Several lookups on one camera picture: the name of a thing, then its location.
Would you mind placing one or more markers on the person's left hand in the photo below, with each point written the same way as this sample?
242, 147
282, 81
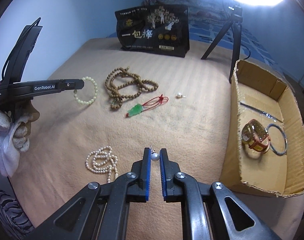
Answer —
1, 123

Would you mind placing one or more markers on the silver bangle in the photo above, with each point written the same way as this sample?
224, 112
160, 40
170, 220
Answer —
286, 141

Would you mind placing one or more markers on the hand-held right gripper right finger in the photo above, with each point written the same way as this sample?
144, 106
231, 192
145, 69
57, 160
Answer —
162, 177

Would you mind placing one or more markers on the cardboard box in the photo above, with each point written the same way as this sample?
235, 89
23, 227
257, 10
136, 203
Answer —
257, 175

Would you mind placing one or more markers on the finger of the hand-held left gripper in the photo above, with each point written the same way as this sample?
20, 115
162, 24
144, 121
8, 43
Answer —
56, 86

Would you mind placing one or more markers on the blue patterned bed sheet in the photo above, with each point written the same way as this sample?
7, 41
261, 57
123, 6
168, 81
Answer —
257, 42

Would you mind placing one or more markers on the white pearl earring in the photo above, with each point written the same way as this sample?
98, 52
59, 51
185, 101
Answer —
155, 157
178, 95

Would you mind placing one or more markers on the grey striped cloth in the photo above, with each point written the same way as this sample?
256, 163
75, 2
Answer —
9, 212

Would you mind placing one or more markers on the white cloth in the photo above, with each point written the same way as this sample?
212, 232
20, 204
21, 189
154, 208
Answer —
8, 152

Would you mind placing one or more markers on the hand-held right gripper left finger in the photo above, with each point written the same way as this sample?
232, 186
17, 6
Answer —
148, 177

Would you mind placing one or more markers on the black snack bag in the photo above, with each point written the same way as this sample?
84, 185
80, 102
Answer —
152, 35

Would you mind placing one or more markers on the floral quilt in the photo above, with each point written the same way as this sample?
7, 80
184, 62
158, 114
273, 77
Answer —
167, 1

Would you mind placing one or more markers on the black tripod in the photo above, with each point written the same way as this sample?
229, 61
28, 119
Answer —
238, 30

